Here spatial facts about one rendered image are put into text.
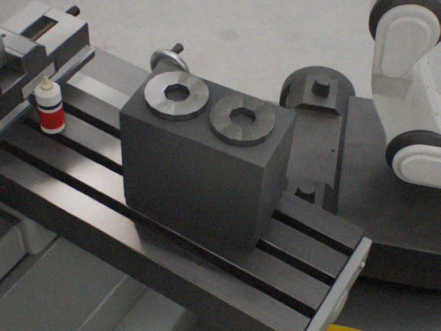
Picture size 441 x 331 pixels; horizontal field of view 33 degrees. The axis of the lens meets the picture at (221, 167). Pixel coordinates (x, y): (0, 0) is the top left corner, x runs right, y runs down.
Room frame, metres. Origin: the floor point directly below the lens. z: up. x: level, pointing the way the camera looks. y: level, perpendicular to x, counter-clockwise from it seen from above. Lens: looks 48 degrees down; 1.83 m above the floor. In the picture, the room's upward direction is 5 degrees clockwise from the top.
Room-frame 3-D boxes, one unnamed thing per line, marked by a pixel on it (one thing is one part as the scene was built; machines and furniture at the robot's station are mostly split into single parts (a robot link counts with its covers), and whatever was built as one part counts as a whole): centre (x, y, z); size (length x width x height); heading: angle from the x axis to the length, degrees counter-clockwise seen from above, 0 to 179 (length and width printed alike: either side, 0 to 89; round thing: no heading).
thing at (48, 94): (0.87, 0.29, 0.99); 0.04 x 0.04 x 0.11
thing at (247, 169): (0.74, 0.02, 1.03); 0.22 x 0.12 x 0.20; 68
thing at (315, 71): (1.47, -0.24, 0.50); 0.20 x 0.05 x 0.20; 83
